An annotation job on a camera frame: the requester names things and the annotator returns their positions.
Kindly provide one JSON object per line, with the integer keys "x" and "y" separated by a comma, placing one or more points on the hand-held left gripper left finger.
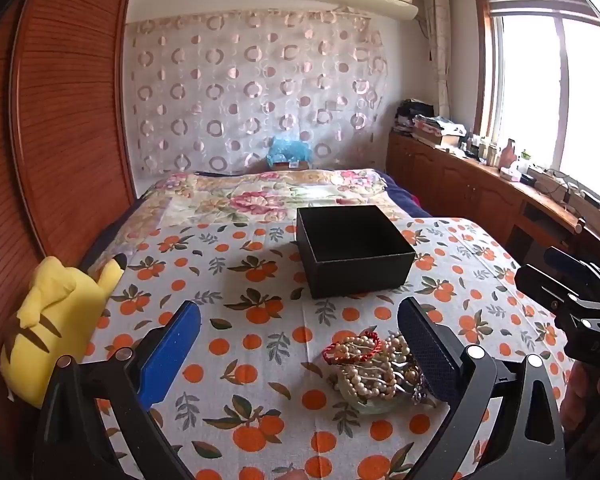
{"x": 170, "y": 355}

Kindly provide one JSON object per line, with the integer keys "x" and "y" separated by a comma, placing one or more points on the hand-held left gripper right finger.
{"x": 425, "y": 350}

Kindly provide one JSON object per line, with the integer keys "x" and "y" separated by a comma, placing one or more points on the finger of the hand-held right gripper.
{"x": 567, "y": 262}
{"x": 537, "y": 285}

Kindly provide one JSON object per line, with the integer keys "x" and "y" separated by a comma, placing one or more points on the black cardboard box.
{"x": 355, "y": 250}

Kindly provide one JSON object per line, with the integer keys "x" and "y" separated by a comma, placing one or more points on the person's right hand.
{"x": 597, "y": 395}

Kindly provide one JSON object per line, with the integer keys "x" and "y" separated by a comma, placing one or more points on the orange fruit print cloth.
{"x": 260, "y": 340}

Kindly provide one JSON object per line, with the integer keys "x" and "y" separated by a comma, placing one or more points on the white tissue box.
{"x": 510, "y": 175}

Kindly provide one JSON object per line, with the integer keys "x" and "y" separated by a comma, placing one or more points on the yellow plush toy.
{"x": 55, "y": 320}

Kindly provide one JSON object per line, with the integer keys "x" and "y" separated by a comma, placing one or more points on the pink bottle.
{"x": 507, "y": 155}

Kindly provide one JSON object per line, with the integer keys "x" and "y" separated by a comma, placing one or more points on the wooden sideboard cabinet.
{"x": 460, "y": 180}

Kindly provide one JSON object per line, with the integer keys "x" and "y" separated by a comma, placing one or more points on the group of small bottles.
{"x": 482, "y": 150}

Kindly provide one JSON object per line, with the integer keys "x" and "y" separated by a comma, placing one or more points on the dark blue bed sheet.
{"x": 405, "y": 195}

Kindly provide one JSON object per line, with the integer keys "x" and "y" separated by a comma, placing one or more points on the floral blanket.
{"x": 240, "y": 200}

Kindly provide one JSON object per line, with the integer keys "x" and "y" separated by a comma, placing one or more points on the stack of boxes and papers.
{"x": 437, "y": 130}

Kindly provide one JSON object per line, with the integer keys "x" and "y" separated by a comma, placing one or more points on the pile of dark clothes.
{"x": 412, "y": 115}

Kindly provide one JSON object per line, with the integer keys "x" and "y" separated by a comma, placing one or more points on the blue plastic bag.
{"x": 287, "y": 149}

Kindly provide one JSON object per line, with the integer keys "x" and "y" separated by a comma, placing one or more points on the tied white window curtain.
{"x": 439, "y": 50}

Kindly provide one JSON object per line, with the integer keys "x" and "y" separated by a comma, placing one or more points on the wooden frame window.
{"x": 555, "y": 85}

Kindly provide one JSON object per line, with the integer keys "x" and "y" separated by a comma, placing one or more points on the circle pattern wall curtain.
{"x": 240, "y": 90}

